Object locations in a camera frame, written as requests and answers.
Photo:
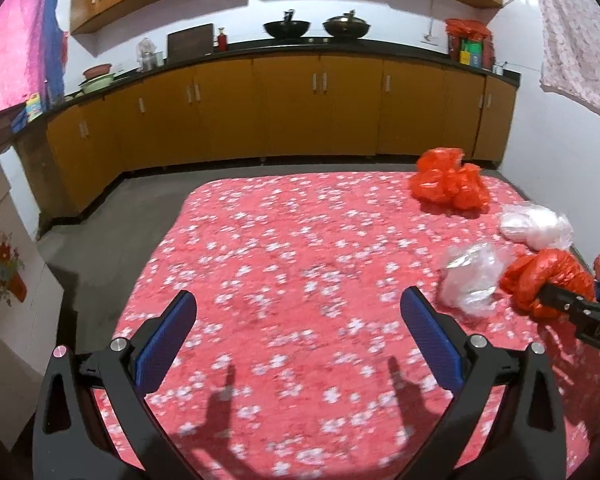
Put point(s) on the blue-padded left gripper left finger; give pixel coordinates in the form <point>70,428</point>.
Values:
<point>70,438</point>

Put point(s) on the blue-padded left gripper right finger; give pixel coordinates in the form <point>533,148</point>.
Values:
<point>527,439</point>

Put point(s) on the clear plastic bag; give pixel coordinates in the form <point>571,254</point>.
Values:
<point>469,277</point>

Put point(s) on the red plastic bag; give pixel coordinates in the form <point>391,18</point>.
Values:
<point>526,275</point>
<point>443,179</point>

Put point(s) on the white plastic bag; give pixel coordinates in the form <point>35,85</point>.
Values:
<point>536,226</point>

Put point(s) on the black kitchen countertop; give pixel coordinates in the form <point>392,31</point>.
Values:
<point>312,45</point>

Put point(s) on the wooden lower kitchen cabinets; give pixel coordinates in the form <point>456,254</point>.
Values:
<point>283,105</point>

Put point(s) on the flower decorated white panel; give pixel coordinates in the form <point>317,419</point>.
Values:
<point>30,301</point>

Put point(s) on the red floral tablecloth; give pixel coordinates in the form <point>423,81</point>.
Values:
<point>299,365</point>

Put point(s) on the pink floral hanging cloth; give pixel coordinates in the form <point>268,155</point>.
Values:
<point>571,50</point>

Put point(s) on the red bag covered containers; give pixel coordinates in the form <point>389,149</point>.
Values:
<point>470,43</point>

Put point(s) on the stacked basins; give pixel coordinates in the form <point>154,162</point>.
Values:
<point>96,78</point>

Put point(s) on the clear jar on counter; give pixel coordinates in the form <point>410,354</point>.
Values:
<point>148,57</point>

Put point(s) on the pink blue hanging cloth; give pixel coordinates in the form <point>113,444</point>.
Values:
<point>33,56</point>

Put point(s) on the dark cutting board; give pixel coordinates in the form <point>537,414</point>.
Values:
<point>189,43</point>

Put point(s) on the red bottle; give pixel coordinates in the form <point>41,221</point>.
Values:
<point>222,40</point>

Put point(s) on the black lidded wok right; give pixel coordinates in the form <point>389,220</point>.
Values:
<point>346,26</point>

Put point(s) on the black wok left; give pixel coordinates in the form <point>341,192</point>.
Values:
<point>288,28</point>

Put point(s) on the wall power outlet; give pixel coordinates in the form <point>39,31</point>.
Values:
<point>428,39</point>

